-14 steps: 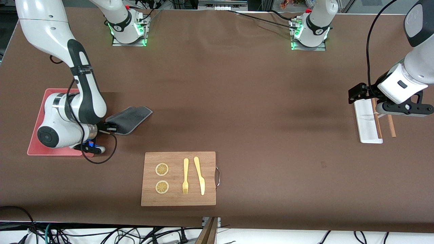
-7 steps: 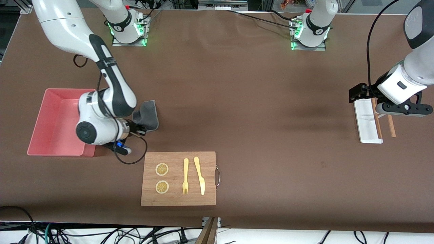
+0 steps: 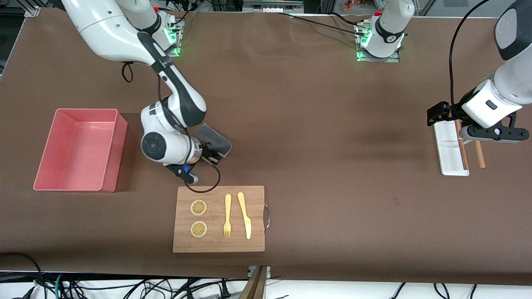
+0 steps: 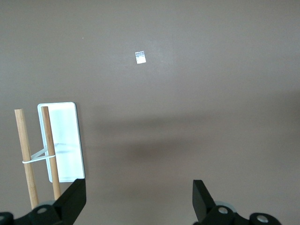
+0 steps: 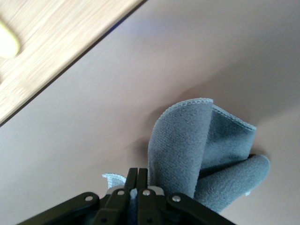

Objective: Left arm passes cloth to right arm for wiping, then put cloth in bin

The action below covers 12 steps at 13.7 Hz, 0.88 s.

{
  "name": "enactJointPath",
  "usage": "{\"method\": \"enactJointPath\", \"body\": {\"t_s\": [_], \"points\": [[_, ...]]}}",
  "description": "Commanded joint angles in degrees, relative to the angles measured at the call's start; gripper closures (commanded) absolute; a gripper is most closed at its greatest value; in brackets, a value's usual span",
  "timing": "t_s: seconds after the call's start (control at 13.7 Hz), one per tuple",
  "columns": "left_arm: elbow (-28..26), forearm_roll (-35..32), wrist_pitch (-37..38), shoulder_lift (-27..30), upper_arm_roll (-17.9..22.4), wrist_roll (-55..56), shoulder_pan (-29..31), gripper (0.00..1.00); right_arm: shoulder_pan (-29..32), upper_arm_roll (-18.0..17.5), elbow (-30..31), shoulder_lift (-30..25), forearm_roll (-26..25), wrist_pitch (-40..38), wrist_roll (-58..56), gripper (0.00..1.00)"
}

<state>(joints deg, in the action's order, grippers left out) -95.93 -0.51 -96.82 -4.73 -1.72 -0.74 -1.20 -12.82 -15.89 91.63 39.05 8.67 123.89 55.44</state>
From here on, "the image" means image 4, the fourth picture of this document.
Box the white rubber band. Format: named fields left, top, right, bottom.
left=22, top=146, right=57, bottom=165

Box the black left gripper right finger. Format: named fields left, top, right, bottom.
left=192, top=179, right=249, bottom=225

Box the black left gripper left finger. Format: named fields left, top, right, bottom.
left=23, top=178, right=87, bottom=225

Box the brown wooden stick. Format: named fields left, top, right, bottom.
left=41, top=106, right=62, bottom=201
left=14, top=108, right=40, bottom=210

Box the white rectangular tray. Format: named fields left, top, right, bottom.
left=37, top=102, right=85, bottom=183

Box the small clear tape patch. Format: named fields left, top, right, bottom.
left=135, top=51, right=147, bottom=65

